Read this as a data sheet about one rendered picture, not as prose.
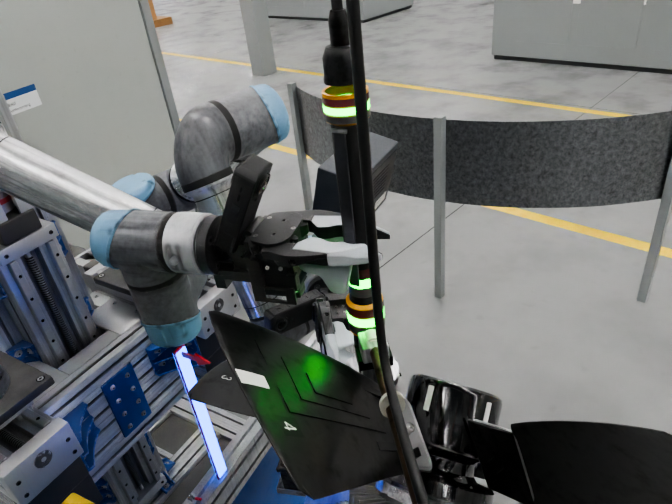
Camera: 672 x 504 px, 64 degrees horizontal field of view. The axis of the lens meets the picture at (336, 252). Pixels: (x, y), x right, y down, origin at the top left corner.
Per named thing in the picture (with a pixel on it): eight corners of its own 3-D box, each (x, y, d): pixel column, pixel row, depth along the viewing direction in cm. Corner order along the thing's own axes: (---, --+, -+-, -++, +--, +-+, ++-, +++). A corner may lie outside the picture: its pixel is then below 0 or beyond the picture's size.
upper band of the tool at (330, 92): (374, 123, 49) (372, 92, 48) (328, 130, 49) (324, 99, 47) (365, 109, 53) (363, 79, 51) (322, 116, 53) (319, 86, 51)
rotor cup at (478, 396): (504, 515, 60) (528, 398, 63) (377, 474, 62) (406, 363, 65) (480, 491, 74) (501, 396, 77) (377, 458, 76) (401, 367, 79)
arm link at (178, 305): (216, 300, 81) (198, 238, 76) (197, 352, 72) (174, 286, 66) (166, 303, 82) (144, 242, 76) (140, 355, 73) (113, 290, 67)
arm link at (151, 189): (111, 234, 135) (92, 185, 128) (158, 212, 142) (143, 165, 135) (133, 249, 127) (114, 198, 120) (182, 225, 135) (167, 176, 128)
